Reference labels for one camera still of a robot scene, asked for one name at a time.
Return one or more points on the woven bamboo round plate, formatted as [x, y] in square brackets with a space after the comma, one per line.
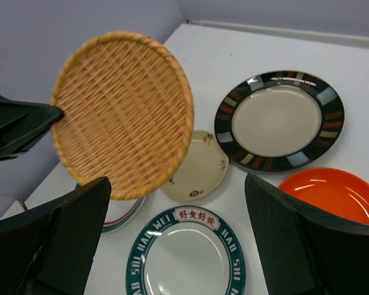
[128, 113]

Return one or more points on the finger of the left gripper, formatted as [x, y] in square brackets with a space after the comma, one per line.
[23, 124]

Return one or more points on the orange plate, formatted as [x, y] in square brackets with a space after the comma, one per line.
[335, 191]

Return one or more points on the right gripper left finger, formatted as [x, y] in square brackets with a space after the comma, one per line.
[49, 249]

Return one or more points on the small cream floral plate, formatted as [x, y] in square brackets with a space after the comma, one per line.
[202, 170]

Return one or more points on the white plate teal red rim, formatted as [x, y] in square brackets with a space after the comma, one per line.
[120, 212]

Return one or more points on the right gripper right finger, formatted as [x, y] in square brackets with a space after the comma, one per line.
[304, 249]

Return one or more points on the black rimmed beige plate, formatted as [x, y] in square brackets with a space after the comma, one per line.
[279, 121]

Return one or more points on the teal rim Hao Wei plate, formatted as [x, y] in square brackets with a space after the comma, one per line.
[186, 250]

